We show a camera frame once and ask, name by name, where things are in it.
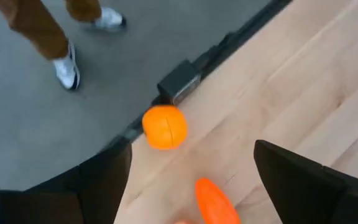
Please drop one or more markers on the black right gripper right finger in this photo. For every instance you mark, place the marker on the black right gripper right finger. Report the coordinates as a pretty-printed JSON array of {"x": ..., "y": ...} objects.
[{"x": 297, "y": 186}]

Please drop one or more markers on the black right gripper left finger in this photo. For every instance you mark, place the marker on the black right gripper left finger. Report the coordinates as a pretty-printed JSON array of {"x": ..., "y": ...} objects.
[{"x": 104, "y": 174}]

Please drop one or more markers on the orange toy fruit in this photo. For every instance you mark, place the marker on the orange toy fruit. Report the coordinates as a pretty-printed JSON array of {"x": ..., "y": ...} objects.
[{"x": 164, "y": 127}]

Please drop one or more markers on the orange toy carrot green top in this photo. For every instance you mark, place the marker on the orange toy carrot green top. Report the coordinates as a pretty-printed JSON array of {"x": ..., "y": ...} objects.
[{"x": 214, "y": 202}]

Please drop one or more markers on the person's shoe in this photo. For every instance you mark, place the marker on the person's shoe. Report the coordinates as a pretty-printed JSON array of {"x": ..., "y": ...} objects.
[
  {"x": 109, "y": 18},
  {"x": 66, "y": 70}
]

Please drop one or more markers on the person's leg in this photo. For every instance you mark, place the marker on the person's leg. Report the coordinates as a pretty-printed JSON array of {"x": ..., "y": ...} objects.
[
  {"x": 82, "y": 9},
  {"x": 36, "y": 28}
]

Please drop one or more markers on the black block on frame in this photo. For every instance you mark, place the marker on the black block on frame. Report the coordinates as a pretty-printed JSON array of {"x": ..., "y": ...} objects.
[{"x": 179, "y": 81}]

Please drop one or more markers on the black aluminium table frame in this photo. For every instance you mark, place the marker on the black aluminium table frame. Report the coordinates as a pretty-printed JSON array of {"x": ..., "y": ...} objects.
[{"x": 247, "y": 28}]

